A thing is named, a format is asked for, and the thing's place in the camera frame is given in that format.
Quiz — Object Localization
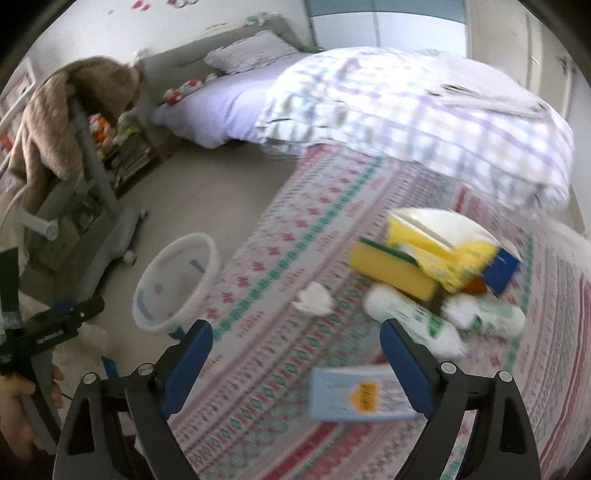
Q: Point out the blue cookie box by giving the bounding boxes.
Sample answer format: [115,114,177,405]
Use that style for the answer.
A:
[482,248,522,297]

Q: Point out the striped pillow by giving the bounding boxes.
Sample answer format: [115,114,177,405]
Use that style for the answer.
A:
[204,30,298,75]

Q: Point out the shelf with toys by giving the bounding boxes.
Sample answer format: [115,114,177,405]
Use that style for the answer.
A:
[89,111,159,197]

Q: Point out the folded striped cloth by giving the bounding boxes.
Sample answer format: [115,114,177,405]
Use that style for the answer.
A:
[429,84,550,120]

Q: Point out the brown knitted blanket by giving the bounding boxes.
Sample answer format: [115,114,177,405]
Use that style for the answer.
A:
[1,57,140,213]

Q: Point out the white green wipes pack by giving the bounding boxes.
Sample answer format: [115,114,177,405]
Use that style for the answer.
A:
[363,284,468,360]

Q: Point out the yellow tissue pack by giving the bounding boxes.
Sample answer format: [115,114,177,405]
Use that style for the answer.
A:
[386,208,501,294]

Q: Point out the plaid folded duvet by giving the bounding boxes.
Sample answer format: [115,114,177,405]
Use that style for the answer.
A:
[256,47,574,215]

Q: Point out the grey rolling stand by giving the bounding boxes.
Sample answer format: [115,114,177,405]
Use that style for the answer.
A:
[16,97,147,305]

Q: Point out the red white plush toy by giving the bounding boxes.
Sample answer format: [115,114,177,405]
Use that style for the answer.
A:
[162,78,204,105]

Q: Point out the patterned striped bed sheet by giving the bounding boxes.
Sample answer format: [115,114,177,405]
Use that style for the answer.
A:
[171,145,590,479]

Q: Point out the floral white fabric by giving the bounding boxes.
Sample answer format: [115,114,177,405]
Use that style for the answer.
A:
[25,300,118,429]

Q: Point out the person's left hand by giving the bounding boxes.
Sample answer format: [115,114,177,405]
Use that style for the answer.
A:
[0,375,36,462]

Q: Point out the yellow green sponge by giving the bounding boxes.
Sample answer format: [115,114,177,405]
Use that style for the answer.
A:
[349,238,440,302]

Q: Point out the wardrobe with teal stripe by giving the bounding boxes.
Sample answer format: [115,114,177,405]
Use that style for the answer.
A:
[305,0,468,57]

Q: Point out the small white tissue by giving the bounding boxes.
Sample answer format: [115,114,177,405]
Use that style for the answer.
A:
[291,282,334,316]

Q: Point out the grey bed headboard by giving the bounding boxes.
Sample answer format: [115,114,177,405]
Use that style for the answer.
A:
[138,15,306,121]

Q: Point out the white room door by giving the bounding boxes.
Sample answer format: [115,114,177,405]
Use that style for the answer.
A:
[527,14,574,118]

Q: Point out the light blue box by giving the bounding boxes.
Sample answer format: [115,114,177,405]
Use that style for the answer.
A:
[310,364,419,422]

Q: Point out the white plastic trash bin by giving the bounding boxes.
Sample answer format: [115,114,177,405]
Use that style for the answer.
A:
[132,232,221,339]

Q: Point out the lavender bed mattress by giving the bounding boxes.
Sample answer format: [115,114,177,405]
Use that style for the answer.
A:
[151,53,307,149]

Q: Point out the small plush on headboard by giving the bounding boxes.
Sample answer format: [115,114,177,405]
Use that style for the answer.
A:
[245,12,273,27]

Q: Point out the orange wrapper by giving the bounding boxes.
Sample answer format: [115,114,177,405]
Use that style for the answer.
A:
[462,277,489,296]

